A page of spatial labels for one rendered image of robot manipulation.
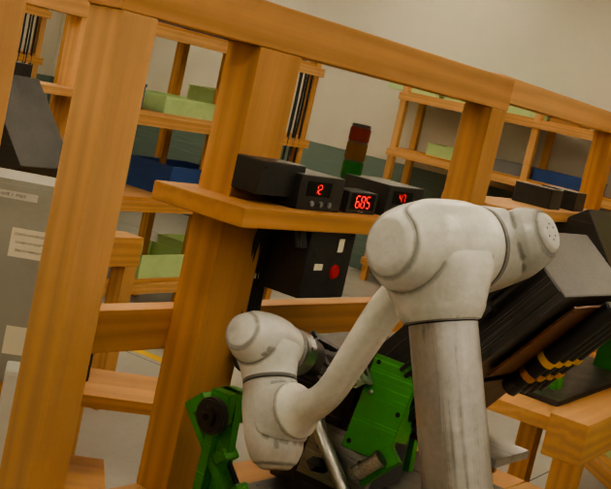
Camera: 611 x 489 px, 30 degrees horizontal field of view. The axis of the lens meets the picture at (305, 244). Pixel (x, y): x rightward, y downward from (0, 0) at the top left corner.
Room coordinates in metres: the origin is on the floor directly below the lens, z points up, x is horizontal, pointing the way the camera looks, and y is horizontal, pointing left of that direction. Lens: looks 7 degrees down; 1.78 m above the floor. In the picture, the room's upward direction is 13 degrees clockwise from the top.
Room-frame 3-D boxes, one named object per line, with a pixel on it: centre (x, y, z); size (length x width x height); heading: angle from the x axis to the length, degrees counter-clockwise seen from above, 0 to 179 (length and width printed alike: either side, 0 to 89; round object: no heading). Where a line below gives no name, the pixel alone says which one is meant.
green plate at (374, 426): (2.35, -0.25, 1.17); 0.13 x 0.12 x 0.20; 144
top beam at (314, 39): (2.62, 0.00, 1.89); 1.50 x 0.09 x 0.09; 144
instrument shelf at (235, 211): (2.60, -0.03, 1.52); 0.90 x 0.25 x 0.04; 144
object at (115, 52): (2.62, 0.00, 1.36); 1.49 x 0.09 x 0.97; 144
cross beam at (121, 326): (2.66, 0.06, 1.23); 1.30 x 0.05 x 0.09; 144
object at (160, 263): (8.32, 1.01, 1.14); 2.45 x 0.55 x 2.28; 149
